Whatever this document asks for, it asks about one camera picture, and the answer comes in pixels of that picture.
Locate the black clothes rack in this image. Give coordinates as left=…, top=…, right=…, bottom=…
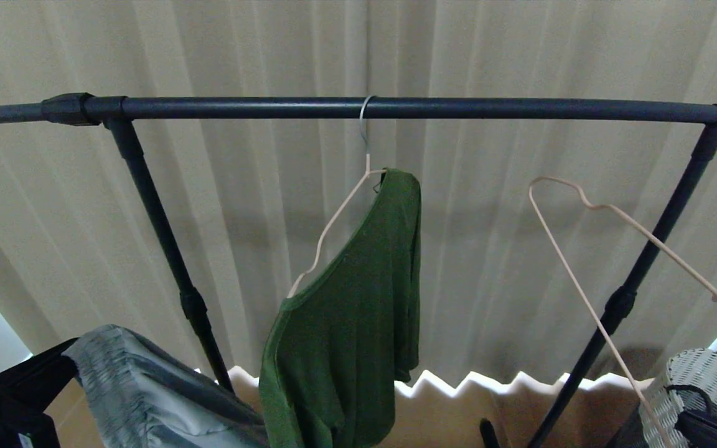
left=0, top=92, right=717, bottom=448

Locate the green printed T-shirt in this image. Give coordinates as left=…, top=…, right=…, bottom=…
left=258, top=167, right=423, bottom=448

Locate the pale grey garment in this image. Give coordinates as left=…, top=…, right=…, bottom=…
left=62, top=324, right=270, bottom=448

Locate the white laundry basket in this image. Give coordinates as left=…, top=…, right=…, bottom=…
left=607, top=348, right=717, bottom=448

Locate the beige curtain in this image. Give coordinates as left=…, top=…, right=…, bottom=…
left=0, top=0, right=717, bottom=390

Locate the pink clothes hanger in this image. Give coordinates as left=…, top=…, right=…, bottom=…
left=286, top=95, right=391, bottom=299
left=527, top=176, right=717, bottom=448

